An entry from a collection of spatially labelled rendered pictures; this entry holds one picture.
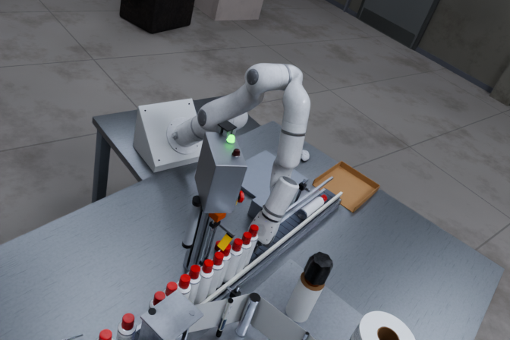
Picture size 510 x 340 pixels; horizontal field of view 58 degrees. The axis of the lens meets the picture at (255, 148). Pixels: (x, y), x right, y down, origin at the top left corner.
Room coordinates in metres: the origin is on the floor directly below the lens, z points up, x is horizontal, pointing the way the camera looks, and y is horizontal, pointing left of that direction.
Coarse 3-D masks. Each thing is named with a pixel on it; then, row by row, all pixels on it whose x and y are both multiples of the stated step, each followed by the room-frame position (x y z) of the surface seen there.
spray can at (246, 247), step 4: (244, 232) 1.23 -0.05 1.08; (248, 232) 1.23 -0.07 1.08; (244, 236) 1.21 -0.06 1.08; (248, 236) 1.22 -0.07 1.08; (244, 240) 1.21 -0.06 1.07; (248, 240) 1.21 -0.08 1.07; (244, 244) 1.21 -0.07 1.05; (248, 244) 1.21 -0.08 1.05; (244, 248) 1.20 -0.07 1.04; (248, 248) 1.20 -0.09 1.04; (244, 252) 1.20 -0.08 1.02; (248, 252) 1.21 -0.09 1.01; (244, 256) 1.20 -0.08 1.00; (240, 260) 1.20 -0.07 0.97; (244, 260) 1.21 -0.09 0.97; (240, 264) 1.20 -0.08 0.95; (240, 268) 1.20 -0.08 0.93; (236, 272) 1.20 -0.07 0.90
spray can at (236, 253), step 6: (234, 240) 1.18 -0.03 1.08; (240, 240) 1.19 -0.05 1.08; (234, 246) 1.16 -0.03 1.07; (240, 246) 1.16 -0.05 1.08; (234, 252) 1.16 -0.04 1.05; (240, 252) 1.17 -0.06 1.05; (234, 258) 1.15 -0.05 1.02; (240, 258) 1.17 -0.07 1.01; (228, 264) 1.15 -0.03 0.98; (234, 264) 1.15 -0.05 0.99; (228, 270) 1.15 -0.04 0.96; (234, 270) 1.16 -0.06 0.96; (228, 276) 1.15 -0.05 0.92; (222, 282) 1.15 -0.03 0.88
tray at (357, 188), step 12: (336, 168) 2.21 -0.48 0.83; (348, 168) 2.22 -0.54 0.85; (324, 180) 2.07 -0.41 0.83; (336, 180) 2.10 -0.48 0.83; (348, 180) 2.14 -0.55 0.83; (360, 180) 2.17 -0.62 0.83; (372, 180) 2.15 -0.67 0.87; (336, 192) 1.99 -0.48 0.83; (348, 192) 2.02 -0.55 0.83; (360, 192) 2.06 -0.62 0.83; (372, 192) 2.04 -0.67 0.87; (348, 204) 1.92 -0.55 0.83; (360, 204) 1.93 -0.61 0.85
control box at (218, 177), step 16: (208, 144) 1.14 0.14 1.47; (224, 144) 1.16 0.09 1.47; (208, 160) 1.11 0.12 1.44; (224, 160) 1.08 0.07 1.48; (240, 160) 1.10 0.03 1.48; (208, 176) 1.08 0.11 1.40; (224, 176) 1.06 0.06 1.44; (240, 176) 1.08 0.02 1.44; (208, 192) 1.05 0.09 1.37; (224, 192) 1.06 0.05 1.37; (208, 208) 1.05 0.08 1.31; (224, 208) 1.07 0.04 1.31
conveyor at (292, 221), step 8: (328, 192) 1.90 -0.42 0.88; (328, 200) 1.84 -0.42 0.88; (336, 200) 1.86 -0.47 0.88; (296, 216) 1.65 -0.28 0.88; (280, 224) 1.57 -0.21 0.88; (288, 224) 1.58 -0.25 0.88; (296, 224) 1.60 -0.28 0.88; (280, 232) 1.51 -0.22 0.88; (288, 232) 1.53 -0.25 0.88; (296, 232) 1.54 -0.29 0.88; (264, 248) 1.39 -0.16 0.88; (256, 256) 1.33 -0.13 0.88; (248, 264) 1.28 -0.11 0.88; (136, 336) 0.85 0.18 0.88
